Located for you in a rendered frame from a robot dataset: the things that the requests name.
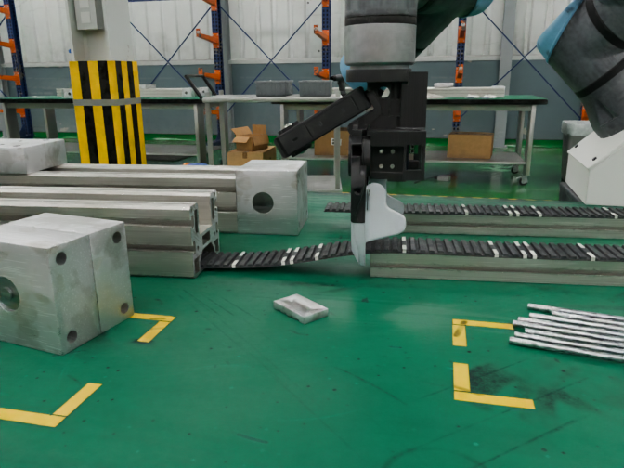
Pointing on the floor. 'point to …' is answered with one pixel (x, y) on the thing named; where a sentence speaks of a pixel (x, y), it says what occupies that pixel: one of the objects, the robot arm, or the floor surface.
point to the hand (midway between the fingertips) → (357, 246)
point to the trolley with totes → (318, 89)
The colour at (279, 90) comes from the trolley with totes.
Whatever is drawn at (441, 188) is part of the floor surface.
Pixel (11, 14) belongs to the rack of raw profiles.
